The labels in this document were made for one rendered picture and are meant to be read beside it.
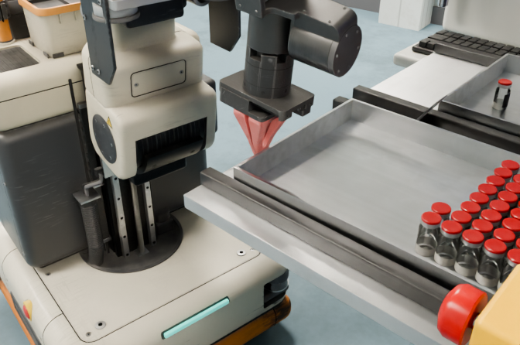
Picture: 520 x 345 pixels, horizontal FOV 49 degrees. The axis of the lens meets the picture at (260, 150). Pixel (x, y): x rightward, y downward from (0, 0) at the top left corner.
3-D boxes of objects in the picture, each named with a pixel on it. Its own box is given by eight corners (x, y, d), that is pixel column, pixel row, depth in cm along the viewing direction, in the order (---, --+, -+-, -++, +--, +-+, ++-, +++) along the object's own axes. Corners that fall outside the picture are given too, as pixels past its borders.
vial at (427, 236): (439, 250, 62) (446, 216, 59) (429, 261, 60) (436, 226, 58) (420, 241, 63) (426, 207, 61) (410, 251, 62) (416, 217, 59)
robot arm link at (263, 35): (271, -18, 66) (240, -7, 62) (321, -1, 63) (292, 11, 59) (265, 39, 70) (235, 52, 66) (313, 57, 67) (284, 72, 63)
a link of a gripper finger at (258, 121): (256, 173, 71) (263, 108, 66) (214, 149, 75) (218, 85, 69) (289, 153, 76) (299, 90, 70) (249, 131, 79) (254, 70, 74)
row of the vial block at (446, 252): (514, 195, 71) (523, 163, 68) (449, 271, 59) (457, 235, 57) (497, 188, 72) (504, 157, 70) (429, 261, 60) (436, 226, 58)
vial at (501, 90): (508, 107, 91) (514, 83, 89) (503, 112, 90) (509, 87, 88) (494, 103, 93) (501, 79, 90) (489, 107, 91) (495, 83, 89)
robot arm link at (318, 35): (280, -76, 61) (229, -40, 57) (375, -50, 56) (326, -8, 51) (286, 19, 70) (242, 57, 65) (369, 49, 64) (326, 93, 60)
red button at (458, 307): (503, 336, 40) (516, 294, 38) (479, 372, 37) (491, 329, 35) (453, 309, 42) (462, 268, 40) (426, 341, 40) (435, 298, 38)
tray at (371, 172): (586, 204, 69) (594, 180, 68) (503, 330, 53) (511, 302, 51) (350, 118, 89) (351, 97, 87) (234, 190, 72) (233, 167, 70)
